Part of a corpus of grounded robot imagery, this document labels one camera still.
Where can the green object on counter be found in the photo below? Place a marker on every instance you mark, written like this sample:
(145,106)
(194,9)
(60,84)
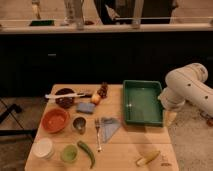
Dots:
(42,23)

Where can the white handled knife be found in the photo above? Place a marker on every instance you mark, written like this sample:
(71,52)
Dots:
(70,95)

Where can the small metal cup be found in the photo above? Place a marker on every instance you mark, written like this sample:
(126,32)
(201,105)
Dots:
(79,124)

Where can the yellow apple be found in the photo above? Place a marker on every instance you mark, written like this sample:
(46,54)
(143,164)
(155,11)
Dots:
(95,99)

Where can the dark brown bowl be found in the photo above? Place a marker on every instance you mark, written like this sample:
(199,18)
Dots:
(64,102)

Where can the green chili pepper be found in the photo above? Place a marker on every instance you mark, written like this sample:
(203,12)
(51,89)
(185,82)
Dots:
(88,151)

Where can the blue sponge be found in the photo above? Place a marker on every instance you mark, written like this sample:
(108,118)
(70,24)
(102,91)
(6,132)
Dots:
(85,107)

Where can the small green cup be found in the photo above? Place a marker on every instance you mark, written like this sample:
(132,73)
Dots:
(69,154)

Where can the orange ceramic bowl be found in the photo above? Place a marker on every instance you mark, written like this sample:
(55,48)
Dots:
(55,120)

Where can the dark red grapes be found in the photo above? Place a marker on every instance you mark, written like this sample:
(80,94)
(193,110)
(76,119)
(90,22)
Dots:
(102,91)

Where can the green plastic tray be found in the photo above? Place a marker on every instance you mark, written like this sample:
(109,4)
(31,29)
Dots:
(140,103)

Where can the grey blue towel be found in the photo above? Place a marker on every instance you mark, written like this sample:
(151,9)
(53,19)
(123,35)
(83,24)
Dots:
(109,128)

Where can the white round container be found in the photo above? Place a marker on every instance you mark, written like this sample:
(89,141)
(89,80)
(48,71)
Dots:
(43,148)

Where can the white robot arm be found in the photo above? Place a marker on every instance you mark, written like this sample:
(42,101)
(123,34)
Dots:
(187,84)

